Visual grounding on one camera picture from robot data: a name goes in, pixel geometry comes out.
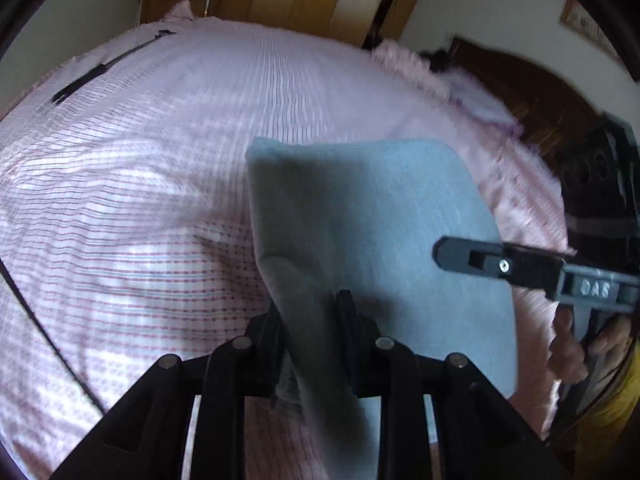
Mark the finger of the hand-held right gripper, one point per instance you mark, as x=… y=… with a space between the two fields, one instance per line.
x=475 y=256

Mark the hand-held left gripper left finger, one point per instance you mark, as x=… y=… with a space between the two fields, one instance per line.
x=272 y=332

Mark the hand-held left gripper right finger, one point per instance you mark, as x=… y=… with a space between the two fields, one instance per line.
x=345 y=322

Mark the light blue pants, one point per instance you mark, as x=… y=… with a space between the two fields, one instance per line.
x=360 y=210

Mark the person's right hand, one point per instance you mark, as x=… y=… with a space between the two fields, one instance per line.
x=567 y=355

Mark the person's yellow clothing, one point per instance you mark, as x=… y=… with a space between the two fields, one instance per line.
x=620 y=410

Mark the dark wooden headboard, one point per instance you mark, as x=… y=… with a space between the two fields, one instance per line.
x=540 y=100

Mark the pink checked bed sheet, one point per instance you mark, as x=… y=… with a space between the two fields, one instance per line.
x=150 y=160

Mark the black selfie stick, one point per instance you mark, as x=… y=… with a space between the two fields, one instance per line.
x=75 y=87

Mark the framed wall picture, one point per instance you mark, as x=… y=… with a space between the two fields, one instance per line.
x=585 y=22

